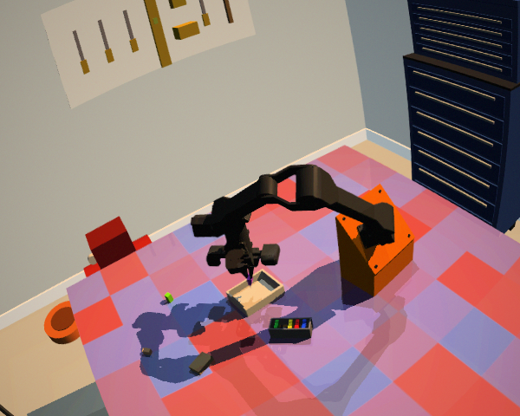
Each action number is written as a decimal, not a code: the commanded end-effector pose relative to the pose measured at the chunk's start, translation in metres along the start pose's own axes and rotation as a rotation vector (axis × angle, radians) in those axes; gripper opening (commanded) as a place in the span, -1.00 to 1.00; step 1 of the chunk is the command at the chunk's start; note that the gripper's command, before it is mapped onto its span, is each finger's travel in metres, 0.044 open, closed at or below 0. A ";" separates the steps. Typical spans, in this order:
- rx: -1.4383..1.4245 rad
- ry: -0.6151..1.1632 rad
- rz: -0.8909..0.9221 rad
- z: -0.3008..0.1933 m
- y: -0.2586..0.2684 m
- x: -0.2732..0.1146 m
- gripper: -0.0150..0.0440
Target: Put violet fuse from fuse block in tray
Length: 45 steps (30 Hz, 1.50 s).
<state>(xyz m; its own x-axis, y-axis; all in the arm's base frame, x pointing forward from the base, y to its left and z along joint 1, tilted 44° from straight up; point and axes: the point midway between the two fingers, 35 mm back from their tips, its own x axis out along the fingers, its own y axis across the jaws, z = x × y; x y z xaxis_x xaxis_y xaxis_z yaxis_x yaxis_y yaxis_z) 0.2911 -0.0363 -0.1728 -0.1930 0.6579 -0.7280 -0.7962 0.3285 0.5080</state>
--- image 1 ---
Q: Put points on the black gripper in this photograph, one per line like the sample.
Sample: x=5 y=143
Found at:
x=269 y=254

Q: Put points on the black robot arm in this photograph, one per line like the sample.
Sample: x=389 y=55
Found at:
x=315 y=189

